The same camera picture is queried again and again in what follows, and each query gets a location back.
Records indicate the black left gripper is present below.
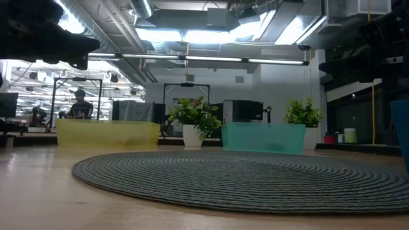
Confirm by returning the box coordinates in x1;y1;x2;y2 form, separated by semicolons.
0;0;100;70

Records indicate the dark blue plastic tray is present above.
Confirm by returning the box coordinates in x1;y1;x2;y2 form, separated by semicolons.
390;98;409;175

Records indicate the teal translucent plastic tray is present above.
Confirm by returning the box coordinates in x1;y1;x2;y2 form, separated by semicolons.
220;122;307;156

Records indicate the grey covered equipment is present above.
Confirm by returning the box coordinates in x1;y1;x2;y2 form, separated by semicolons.
111;100;154;122

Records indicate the round grey woven placemat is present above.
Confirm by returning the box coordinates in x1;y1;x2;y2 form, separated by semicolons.
71;149;409;215

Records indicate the black computer monitor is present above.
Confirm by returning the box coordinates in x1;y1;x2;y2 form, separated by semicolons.
232;100;265;123
0;92;19;118

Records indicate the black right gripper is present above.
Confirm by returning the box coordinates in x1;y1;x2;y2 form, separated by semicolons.
318;9;409;84

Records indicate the black metal gantry frame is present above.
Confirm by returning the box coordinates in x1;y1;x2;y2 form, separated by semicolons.
50;77;103;121

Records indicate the white ceiling box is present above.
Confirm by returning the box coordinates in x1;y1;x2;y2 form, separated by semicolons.
346;0;392;17

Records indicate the yellow translucent plastic tray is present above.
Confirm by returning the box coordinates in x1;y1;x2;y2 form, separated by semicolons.
56;118;161;150

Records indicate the grey ceiling box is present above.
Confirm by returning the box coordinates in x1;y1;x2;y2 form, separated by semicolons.
206;8;228;27

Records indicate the long ceiling light bar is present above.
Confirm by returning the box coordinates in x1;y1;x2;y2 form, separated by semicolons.
88;52;310;66

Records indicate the white and green container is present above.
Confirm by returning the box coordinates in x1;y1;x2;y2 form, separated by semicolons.
343;128;357;144

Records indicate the silver round air duct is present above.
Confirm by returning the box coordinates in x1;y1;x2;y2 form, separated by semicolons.
129;0;154;19

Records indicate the bushy green potted plant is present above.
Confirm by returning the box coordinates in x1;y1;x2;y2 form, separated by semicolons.
166;96;224;148

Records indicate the person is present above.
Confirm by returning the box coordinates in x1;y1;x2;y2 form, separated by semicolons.
65;89;95;120

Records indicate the small green potted plant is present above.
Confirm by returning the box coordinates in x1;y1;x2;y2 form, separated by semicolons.
283;97;323;151

